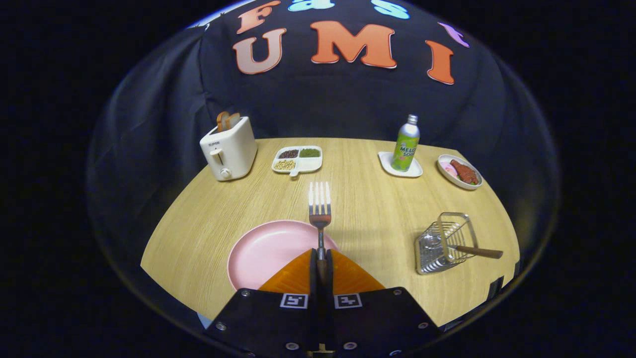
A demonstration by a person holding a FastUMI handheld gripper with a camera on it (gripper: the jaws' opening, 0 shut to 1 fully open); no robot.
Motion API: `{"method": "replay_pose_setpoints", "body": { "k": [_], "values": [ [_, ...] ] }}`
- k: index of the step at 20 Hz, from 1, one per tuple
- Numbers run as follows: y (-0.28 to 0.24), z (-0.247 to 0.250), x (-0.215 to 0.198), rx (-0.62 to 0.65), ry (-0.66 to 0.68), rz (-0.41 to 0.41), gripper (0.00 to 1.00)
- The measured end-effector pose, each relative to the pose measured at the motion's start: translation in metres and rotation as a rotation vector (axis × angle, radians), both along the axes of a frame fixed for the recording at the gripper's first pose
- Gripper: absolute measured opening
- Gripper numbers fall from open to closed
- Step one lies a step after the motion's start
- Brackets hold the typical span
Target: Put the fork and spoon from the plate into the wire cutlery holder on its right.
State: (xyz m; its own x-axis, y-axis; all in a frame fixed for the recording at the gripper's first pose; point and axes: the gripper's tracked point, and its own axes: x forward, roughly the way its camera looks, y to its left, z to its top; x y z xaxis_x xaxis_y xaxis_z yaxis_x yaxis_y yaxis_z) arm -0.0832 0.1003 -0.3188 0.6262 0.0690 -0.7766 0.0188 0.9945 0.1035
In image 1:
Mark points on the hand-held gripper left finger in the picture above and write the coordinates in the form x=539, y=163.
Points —
x=313, y=278

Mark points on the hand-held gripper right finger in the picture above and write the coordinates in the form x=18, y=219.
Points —
x=330, y=278

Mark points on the pink round plate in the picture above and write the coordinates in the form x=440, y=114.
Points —
x=268, y=253

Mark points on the white divided dish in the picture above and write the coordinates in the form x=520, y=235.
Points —
x=310, y=165

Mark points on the yellow soybeans pile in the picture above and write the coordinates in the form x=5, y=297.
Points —
x=284, y=164

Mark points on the green beans pile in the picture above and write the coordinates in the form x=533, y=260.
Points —
x=309, y=152

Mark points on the dark red beans pile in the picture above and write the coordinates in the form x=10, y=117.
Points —
x=288, y=154

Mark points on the white square coaster tray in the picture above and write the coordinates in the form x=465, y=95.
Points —
x=387, y=161

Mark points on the white toaster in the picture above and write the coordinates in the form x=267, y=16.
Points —
x=233, y=154

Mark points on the silver green soda bottle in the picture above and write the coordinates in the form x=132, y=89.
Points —
x=406, y=146

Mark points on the white oval food plate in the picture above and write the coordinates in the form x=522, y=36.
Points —
x=459, y=184

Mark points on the pink ham slices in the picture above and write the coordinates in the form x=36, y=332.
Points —
x=449, y=170

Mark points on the brown grilled steak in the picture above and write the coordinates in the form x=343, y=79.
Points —
x=465, y=172

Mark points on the brown bread slice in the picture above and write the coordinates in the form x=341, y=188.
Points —
x=226, y=121

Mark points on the black bracket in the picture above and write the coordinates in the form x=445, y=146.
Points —
x=497, y=287

